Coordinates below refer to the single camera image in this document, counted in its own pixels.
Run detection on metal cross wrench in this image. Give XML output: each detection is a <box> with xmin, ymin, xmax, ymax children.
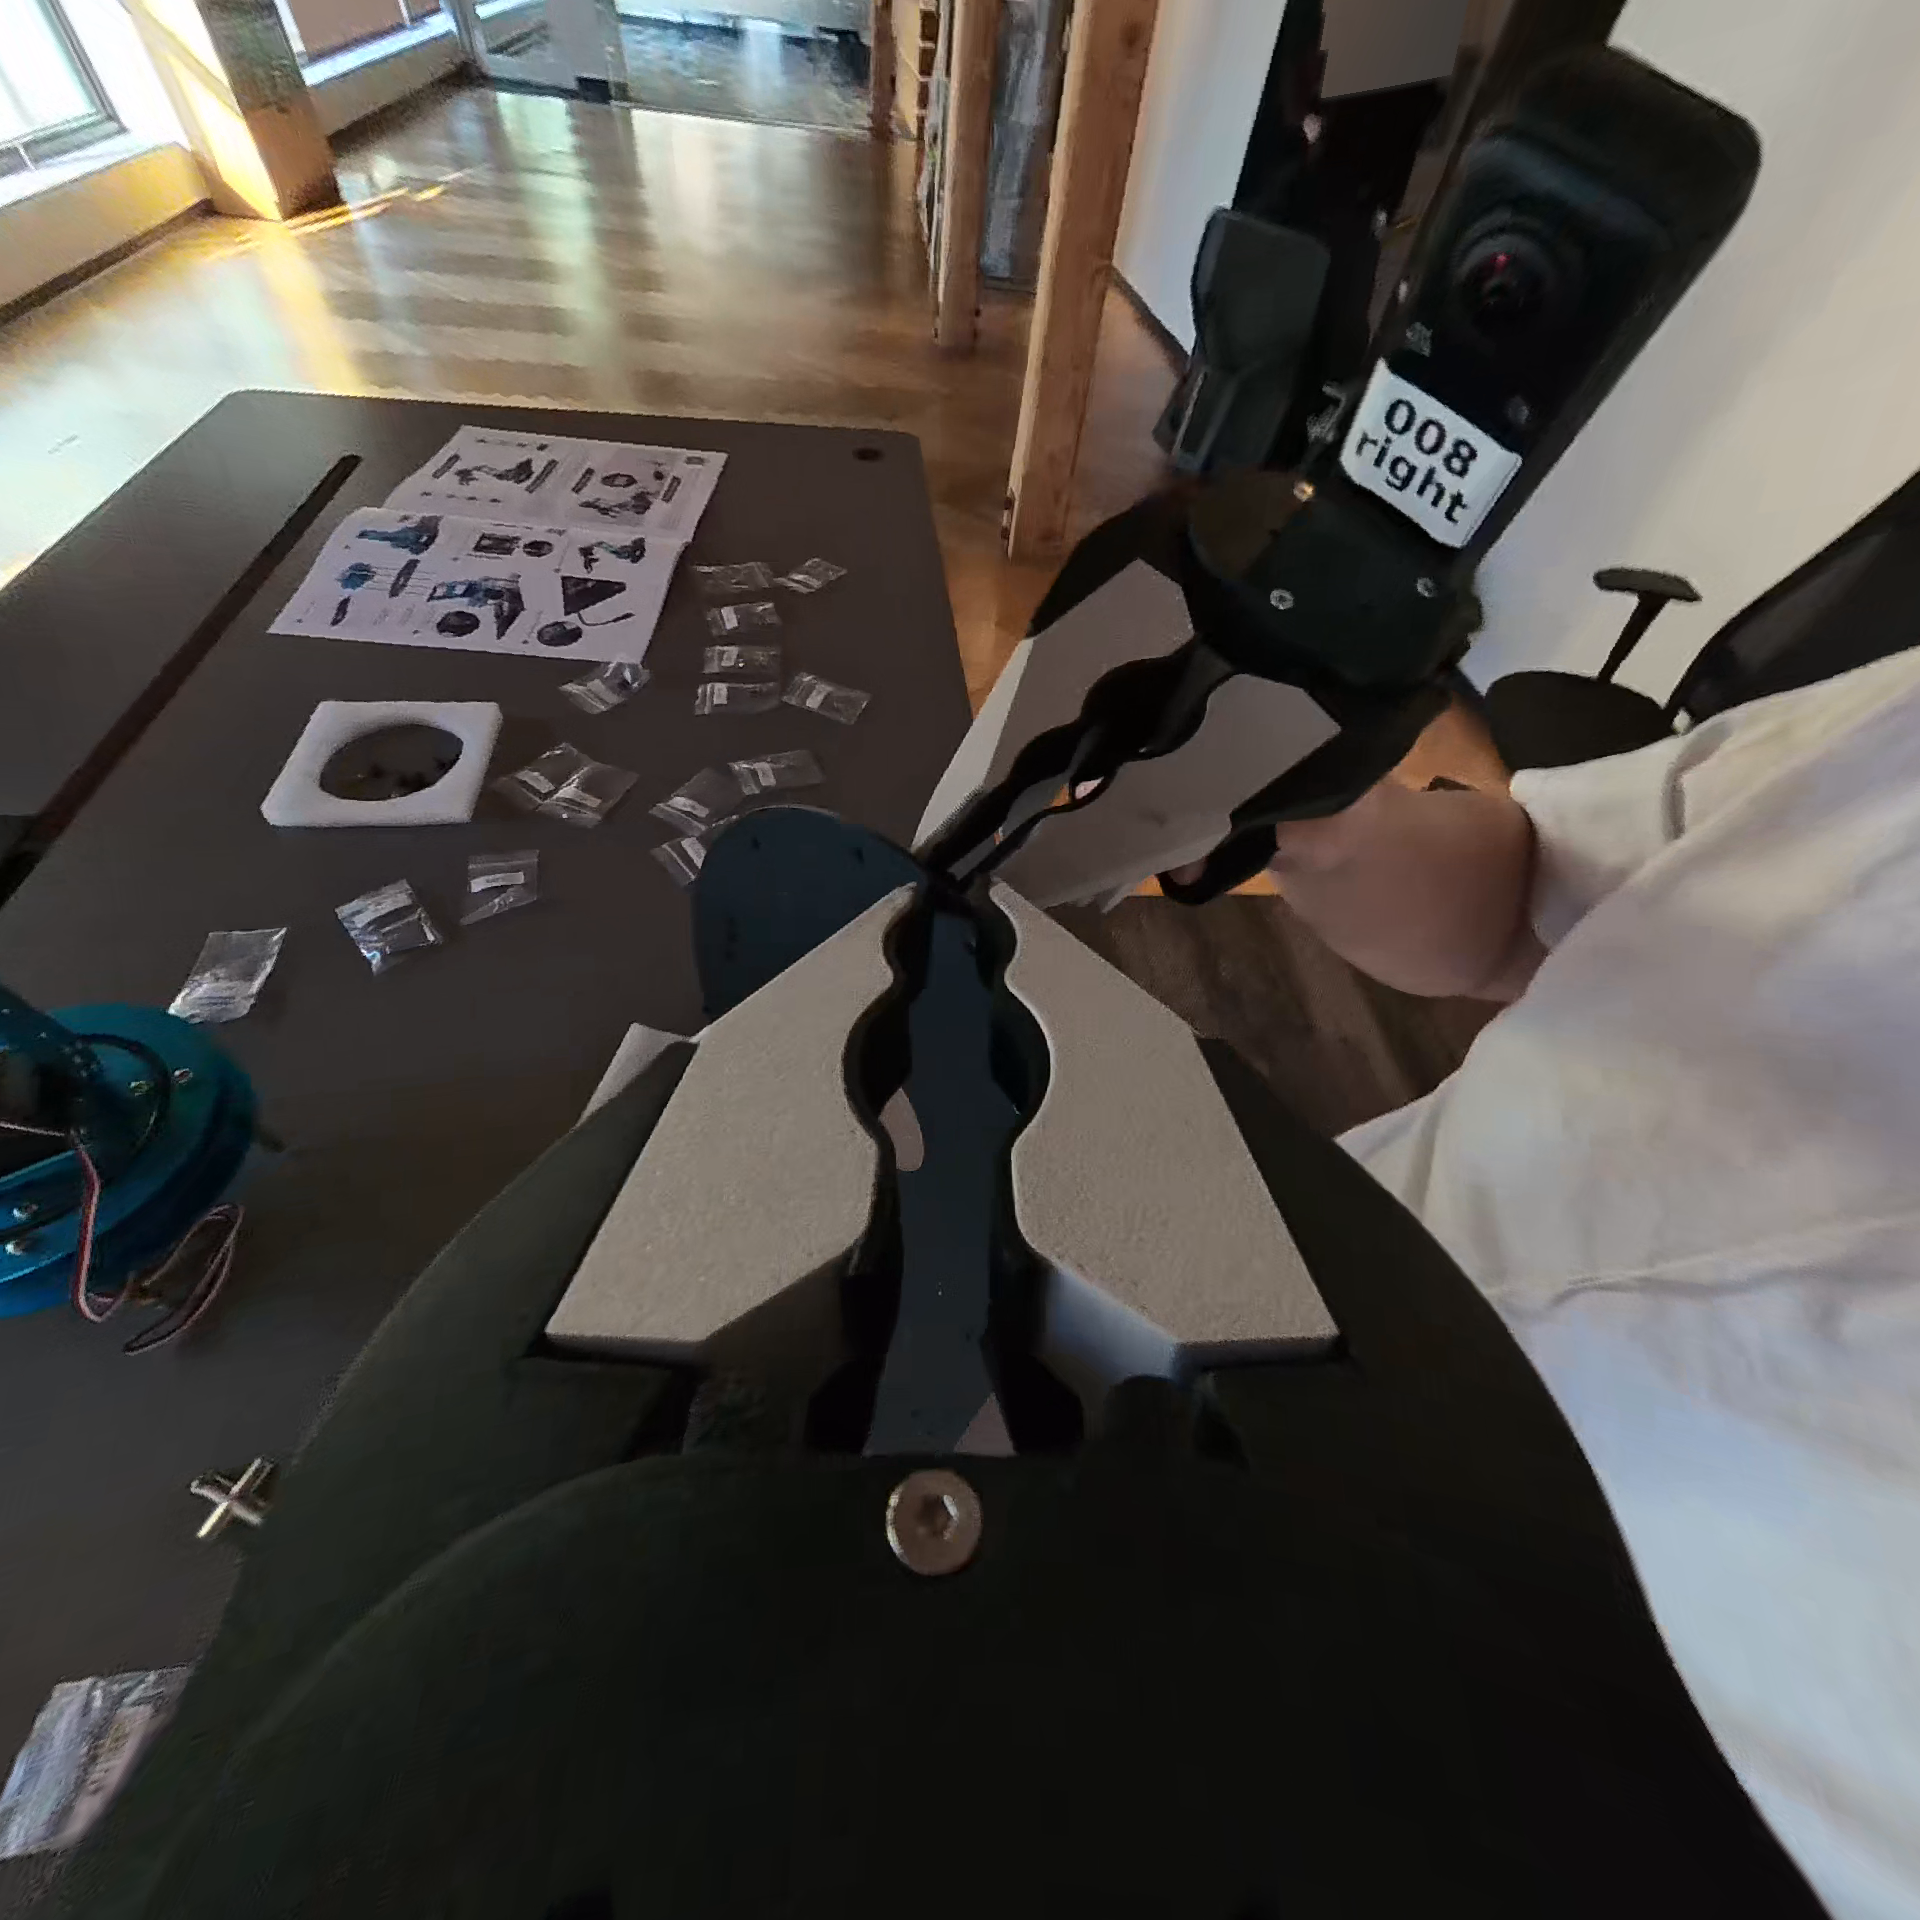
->
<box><xmin>190</xmin><ymin>1459</ymin><xmax>280</xmax><ymax>1543</ymax></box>

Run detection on person's white shirt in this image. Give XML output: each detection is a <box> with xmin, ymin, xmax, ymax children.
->
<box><xmin>1334</xmin><ymin>900</ymin><xmax>1920</xmax><ymax>1920</ymax></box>

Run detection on person's right hand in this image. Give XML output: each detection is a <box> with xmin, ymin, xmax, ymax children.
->
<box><xmin>1275</xmin><ymin>772</ymin><xmax>1555</xmax><ymax>1000</ymax></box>

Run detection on clear plastic parts bag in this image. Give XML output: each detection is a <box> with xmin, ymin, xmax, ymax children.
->
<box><xmin>0</xmin><ymin>1662</ymin><xmax>197</xmax><ymax>1856</ymax></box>

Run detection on black round metal plate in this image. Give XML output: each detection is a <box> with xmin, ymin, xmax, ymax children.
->
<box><xmin>688</xmin><ymin>803</ymin><xmax>1051</xmax><ymax>1456</ymax></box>

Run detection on large window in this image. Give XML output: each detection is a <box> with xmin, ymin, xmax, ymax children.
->
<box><xmin>0</xmin><ymin>0</ymin><xmax>119</xmax><ymax>186</ymax></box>

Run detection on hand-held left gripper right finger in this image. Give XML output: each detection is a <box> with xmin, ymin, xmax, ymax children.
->
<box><xmin>983</xmin><ymin>883</ymin><xmax>1342</xmax><ymax>1366</ymax></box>

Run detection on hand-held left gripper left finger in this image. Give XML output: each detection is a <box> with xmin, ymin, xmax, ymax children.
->
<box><xmin>543</xmin><ymin>883</ymin><xmax>933</xmax><ymax>1368</ymax></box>

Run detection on wooden post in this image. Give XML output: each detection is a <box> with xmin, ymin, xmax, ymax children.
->
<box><xmin>1008</xmin><ymin>0</ymin><xmax>1160</xmax><ymax>565</ymax></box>
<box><xmin>933</xmin><ymin>0</ymin><xmax>1004</xmax><ymax>355</ymax></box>

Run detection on white square foam frame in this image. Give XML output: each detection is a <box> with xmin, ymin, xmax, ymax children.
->
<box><xmin>257</xmin><ymin>700</ymin><xmax>505</xmax><ymax>829</ymax></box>

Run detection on dark desk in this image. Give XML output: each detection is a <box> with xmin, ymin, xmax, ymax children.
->
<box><xmin>0</xmin><ymin>391</ymin><xmax>985</xmax><ymax>1862</ymax></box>

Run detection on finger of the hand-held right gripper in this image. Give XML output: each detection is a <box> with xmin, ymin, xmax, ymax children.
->
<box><xmin>911</xmin><ymin>562</ymin><xmax>1201</xmax><ymax>875</ymax></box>
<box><xmin>960</xmin><ymin>661</ymin><xmax>1345</xmax><ymax>911</ymax></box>

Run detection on grey office chair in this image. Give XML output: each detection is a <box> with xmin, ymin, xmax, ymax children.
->
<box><xmin>1153</xmin><ymin>208</ymin><xmax>1334</xmax><ymax>470</ymax></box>

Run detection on scattered small screw bags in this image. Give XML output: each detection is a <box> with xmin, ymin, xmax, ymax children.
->
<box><xmin>167</xmin><ymin>556</ymin><xmax>876</xmax><ymax>1027</ymax></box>

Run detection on printed instruction sheet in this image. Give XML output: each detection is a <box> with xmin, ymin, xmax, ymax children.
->
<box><xmin>268</xmin><ymin>423</ymin><xmax>728</xmax><ymax>663</ymax></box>

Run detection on white foam sheet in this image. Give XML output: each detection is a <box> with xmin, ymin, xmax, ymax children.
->
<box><xmin>575</xmin><ymin>1023</ymin><xmax>700</xmax><ymax>1120</ymax></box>

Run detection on black office chair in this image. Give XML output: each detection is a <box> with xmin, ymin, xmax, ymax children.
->
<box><xmin>1481</xmin><ymin>478</ymin><xmax>1920</xmax><ymax>770</ymax></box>

